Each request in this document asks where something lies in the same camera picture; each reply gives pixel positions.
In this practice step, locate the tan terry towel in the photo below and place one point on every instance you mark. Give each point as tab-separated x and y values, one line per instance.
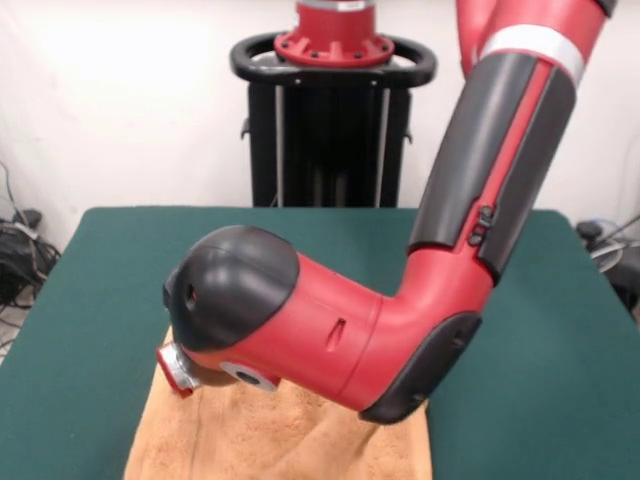
250	435

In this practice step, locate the grey chair base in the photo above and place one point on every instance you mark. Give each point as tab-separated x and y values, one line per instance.
607	255

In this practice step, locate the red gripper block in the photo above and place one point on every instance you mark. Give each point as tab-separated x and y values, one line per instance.
167	367

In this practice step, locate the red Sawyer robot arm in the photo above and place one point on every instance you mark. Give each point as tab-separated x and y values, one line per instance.
350	325

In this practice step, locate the dark green table cloth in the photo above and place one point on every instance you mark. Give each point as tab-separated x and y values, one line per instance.
100	275

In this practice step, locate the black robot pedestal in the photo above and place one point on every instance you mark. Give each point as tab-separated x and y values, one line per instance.
325	150

